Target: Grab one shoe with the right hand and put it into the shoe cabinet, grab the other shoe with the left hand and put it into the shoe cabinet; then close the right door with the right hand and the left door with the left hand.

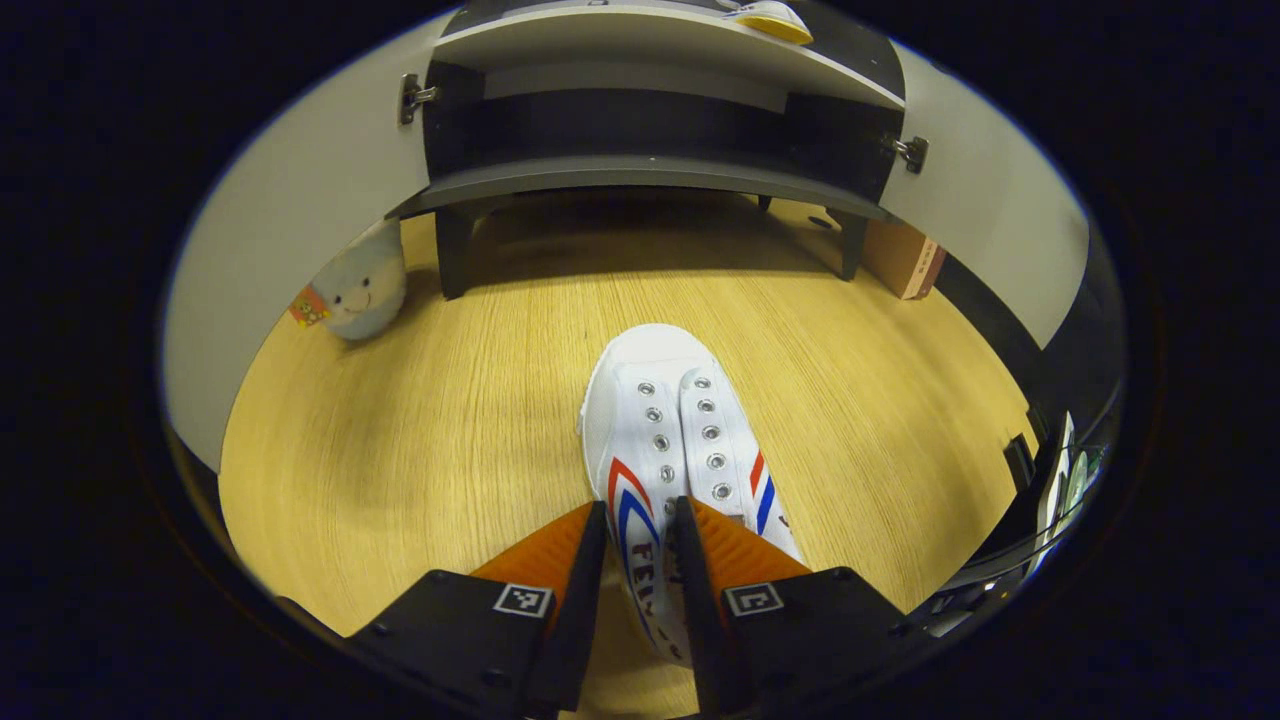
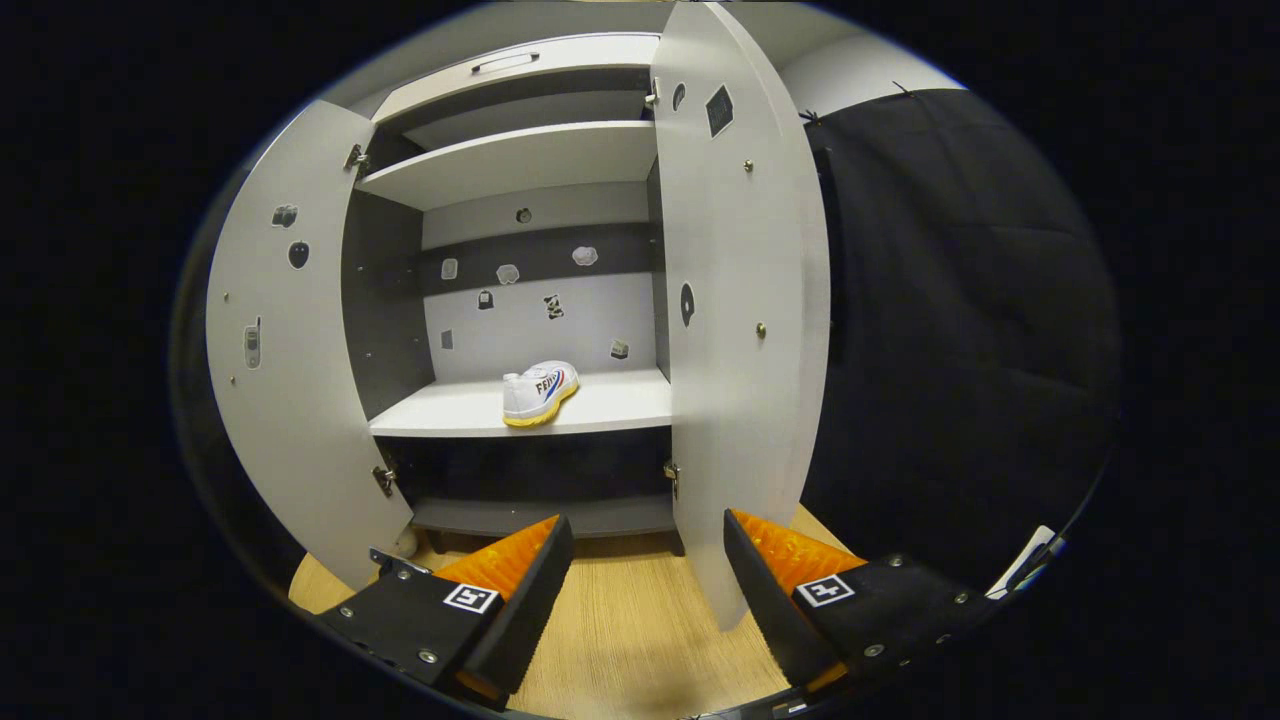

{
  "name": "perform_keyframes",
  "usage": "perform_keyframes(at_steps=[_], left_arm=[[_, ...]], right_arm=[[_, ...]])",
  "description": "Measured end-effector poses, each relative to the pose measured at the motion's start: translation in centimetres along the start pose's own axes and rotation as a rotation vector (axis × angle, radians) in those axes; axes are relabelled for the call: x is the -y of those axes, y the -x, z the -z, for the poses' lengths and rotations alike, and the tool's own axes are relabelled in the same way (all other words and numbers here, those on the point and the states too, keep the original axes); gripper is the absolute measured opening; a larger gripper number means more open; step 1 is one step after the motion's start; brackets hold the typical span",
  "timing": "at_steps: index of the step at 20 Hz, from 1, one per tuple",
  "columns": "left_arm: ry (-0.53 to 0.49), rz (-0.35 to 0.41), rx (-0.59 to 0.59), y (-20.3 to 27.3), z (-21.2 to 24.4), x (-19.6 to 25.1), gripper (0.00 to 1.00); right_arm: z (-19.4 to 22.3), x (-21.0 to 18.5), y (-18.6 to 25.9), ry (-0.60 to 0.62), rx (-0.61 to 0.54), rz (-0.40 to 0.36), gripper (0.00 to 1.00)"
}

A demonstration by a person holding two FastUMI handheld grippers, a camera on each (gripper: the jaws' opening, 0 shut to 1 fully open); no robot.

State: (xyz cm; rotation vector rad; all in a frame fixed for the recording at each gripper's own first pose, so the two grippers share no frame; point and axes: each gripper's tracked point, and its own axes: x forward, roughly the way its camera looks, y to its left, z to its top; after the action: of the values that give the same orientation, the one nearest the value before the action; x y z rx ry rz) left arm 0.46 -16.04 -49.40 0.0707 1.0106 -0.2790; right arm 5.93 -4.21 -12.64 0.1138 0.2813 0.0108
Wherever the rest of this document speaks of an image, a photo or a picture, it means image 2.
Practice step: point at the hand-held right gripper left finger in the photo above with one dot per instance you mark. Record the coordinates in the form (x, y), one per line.
(525, 610)

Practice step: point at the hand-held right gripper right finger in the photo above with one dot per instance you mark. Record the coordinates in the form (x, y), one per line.
(770, 605)

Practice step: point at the white shoe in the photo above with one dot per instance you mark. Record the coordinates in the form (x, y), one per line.
(538, 395)

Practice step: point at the white shoe cabinet door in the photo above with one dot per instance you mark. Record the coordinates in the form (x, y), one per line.
(300, 400)
(740, 300)

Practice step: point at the white shoe cabinet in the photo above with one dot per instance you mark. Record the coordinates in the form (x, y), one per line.
(520, 160)

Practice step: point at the white cabinet drawer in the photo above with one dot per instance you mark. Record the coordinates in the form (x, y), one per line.
(560, 68)

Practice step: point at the white lidded bowl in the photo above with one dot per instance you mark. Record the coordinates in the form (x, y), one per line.
(406, 543)

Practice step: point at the black backdrop cloth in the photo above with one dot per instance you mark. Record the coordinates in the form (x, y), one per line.
(950, 300)

